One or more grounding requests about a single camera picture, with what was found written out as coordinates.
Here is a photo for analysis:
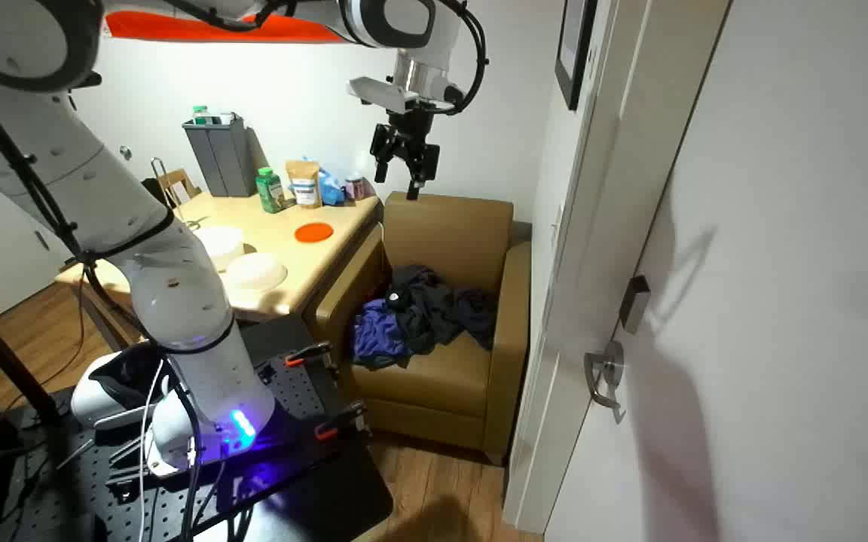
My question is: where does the green bottle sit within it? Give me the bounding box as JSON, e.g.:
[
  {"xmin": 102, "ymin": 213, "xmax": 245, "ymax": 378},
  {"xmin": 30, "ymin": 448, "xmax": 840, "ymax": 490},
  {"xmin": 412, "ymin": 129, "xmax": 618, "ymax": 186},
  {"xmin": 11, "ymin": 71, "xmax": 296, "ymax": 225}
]
[{"xmin": 252, "ymin": 161, "xmax": 287, "ymax": 216}]

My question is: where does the black clamp red tip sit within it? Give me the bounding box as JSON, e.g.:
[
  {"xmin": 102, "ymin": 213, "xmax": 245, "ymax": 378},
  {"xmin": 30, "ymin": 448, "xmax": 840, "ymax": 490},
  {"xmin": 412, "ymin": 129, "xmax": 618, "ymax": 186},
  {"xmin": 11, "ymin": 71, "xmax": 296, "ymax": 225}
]
[{"xmin": 282, "ymin": 342, "xmax": 337, "ymax": 372}]

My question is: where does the black tripod leg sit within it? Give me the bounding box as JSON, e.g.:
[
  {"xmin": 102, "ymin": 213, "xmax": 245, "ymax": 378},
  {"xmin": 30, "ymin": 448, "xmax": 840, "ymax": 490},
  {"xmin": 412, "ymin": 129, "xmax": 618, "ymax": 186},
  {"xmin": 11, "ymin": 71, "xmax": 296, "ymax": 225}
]
[{"xmin": 0, "ymin": 279, "xmax": 66, "ymax": 437}]

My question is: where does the white round plate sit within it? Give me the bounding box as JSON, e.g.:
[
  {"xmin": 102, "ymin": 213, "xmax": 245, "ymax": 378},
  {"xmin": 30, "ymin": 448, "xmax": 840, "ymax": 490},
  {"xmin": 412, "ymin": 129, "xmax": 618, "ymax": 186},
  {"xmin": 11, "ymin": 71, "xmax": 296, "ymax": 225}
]
[{"xmin": 221, "ymin": 250, "xmax": 292, "ymax": 296}]

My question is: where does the small dark packet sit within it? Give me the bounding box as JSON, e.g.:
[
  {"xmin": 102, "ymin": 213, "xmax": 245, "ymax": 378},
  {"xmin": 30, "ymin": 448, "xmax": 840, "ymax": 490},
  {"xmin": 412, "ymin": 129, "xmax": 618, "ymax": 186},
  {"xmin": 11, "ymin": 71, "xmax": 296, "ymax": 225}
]
[{"xmin": 343, "ymin": 176, "xmax": 380, "ymax": 205}]

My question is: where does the brown armchair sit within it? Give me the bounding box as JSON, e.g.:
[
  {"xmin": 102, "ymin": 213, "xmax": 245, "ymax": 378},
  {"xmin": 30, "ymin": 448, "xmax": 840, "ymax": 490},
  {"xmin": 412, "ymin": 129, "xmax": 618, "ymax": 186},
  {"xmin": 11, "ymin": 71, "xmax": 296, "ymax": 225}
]
[{"xmin": 312, "ymin": 191, "xmax": 533, "ymax": 466}]

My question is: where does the black framed picture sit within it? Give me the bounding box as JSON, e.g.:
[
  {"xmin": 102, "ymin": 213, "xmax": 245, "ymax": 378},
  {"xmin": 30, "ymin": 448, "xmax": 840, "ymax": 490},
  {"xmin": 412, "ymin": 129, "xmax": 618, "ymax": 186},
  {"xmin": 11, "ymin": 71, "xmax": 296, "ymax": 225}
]
[{"xmin": 553, "ymin": 0, "xmax": 604, "ymax": 111}]

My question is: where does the orange round disc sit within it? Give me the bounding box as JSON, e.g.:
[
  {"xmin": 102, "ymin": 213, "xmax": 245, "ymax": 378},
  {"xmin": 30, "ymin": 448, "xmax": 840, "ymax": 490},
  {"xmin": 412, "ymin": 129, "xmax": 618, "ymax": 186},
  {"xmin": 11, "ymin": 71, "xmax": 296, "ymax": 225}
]
[{"xmin": 292, "ymin": 220, "xmax": 337, "ymax": 247}]

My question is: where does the silver door lever handle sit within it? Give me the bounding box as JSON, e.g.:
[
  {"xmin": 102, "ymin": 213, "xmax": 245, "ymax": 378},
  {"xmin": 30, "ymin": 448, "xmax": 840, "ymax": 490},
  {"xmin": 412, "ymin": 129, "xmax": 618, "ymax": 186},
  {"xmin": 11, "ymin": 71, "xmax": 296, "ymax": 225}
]
[{"xmin": 581, "ymin": 337, "xmax": 629, "ymax": 415}]

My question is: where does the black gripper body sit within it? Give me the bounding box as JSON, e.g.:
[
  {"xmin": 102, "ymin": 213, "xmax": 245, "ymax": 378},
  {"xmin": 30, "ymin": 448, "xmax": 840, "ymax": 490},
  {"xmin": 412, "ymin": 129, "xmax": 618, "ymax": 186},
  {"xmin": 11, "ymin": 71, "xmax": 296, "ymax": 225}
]
[{"xmin": 369, "ymin": 104, "xmax": 446, "ymax": 181}]

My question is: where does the black robot base board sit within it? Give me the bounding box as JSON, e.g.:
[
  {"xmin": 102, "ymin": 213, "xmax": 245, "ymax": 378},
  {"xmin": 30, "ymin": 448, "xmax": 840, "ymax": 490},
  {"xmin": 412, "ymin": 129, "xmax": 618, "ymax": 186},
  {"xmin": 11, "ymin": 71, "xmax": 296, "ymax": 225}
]
[{"xmin": 0, "ymin": 313, "xmax": 397, "ymax": 542}]

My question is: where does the brown paper bag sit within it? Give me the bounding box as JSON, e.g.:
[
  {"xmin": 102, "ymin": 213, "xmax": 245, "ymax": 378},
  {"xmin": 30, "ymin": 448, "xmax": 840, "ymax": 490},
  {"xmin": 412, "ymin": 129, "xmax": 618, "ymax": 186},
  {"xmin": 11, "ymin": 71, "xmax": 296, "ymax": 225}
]
[{"xmin": 147, "ymin": 154, "xmax": 207, "ymax": 210}]

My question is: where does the purple garment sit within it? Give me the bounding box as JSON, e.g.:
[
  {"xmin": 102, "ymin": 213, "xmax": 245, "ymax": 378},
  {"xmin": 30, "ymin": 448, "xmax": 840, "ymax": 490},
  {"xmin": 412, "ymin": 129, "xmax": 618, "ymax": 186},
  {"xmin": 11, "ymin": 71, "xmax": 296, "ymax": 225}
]
[{"xmin": 349, "ymin": 296, "xmax": 417, "ymax": 370}]

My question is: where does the white door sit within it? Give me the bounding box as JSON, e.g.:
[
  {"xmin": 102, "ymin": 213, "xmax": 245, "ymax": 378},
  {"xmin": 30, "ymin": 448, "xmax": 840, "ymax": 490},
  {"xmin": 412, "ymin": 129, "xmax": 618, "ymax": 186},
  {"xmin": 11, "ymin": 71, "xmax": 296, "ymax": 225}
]
[{"xmin": 544, "ymin": 0, "xmax": 868, "ymax": 542}]

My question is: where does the black clamp orange tip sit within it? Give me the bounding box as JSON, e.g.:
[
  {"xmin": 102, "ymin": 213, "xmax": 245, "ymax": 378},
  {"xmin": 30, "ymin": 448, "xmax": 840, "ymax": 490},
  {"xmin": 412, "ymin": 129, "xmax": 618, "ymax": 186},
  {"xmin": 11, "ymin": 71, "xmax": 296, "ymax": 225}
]
[{"xmin": 312, "ymin": 402, "xmax": 375, "ymax": 446}]

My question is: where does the dark deadbolt lock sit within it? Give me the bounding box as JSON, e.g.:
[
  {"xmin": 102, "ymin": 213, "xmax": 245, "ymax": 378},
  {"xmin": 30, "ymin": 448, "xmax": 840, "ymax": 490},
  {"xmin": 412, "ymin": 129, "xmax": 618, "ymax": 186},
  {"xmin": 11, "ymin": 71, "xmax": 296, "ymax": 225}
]
[{"xmin": 618, "ymin": 273, "xmax": 655, "ymax": 337}]

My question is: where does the wooden desk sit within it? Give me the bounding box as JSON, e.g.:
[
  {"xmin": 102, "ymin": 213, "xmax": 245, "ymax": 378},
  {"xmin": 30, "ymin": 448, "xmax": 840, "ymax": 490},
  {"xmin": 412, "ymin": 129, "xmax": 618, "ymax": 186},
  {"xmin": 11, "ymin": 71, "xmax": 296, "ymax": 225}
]
[{"xmin": 53, "ymin": 191, "xmax": 385, "ymax": 326}]

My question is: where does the beige snack packet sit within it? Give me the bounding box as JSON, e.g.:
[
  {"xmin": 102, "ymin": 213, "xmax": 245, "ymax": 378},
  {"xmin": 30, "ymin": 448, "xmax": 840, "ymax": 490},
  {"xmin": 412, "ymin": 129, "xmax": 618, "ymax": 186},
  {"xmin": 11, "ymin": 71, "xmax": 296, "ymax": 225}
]
[{"xmin": 285, "ymin": 157, "xmax": 327, "ymax": 210}]

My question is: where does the blue snack packet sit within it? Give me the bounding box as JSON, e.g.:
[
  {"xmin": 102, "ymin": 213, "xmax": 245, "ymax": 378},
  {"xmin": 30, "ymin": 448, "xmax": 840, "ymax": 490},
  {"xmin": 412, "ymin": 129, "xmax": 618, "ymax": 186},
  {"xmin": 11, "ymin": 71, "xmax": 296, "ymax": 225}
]
[{"xmin": 317, "ymin": 167, "xmax": 353, "ymax": 210}]

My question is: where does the dark grey clothing pile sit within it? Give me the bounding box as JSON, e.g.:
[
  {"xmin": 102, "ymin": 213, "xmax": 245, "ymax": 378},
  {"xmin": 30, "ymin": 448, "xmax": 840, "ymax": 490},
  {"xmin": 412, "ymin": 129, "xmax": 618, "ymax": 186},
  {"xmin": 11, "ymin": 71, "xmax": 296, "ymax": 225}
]
[{"xmin": 384, "ymin": 262, "xmax": 504, "ymax": 354}]

